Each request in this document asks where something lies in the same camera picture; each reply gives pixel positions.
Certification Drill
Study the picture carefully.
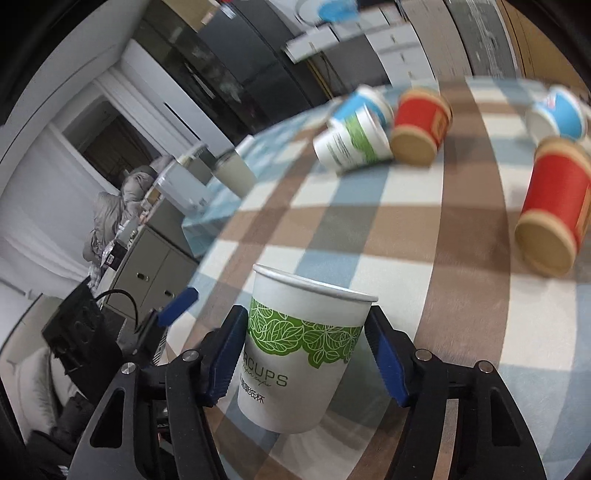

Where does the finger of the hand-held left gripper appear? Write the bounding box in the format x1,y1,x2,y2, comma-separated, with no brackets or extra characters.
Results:
133,287,200,367

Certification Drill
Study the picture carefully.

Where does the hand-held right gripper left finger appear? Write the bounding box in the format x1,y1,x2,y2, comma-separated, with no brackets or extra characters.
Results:
67,305,250,480

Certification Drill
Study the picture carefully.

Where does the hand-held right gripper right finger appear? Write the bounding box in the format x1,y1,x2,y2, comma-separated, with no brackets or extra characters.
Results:
364,305,546,480

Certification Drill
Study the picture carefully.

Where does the white cup with green leaves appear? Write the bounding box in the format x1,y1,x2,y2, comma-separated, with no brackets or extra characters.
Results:
237,263,380,435
313,103,394,174

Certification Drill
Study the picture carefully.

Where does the red paper cup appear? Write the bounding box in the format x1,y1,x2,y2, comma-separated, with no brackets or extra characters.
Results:
390,87,454,167
514,136,591,278

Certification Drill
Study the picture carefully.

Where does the blue paper cup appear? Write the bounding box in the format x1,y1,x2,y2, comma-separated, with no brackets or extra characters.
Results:
331,85,394,131
525,85,591,145

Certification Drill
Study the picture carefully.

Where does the grey two-door cabinet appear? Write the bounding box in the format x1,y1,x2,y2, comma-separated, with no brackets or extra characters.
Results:
104,225,200,320

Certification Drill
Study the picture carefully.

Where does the white sofa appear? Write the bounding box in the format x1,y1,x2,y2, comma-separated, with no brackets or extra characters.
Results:
0,344,88,444

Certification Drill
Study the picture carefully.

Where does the grey puffer jacket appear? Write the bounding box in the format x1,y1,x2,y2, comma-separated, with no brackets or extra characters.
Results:
82,156,160,265

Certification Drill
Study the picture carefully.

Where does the clear plastic container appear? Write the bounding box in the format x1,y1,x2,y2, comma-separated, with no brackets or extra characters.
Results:
152,143,214,217

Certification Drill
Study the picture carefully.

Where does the white plastic container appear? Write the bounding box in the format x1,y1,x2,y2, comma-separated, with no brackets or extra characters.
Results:
211,148,257,200

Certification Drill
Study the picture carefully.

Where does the checked tablecloth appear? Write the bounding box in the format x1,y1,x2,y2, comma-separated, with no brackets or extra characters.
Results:
159,76,591,480

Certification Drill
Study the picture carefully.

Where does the black refrigerator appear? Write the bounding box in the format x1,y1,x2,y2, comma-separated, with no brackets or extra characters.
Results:
196,0,393,134

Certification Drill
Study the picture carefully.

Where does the white drawer unit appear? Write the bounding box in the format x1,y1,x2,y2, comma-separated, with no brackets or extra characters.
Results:
284,7,437,88

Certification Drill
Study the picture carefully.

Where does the black cable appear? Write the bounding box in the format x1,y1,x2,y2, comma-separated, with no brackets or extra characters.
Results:
93,289,140,334

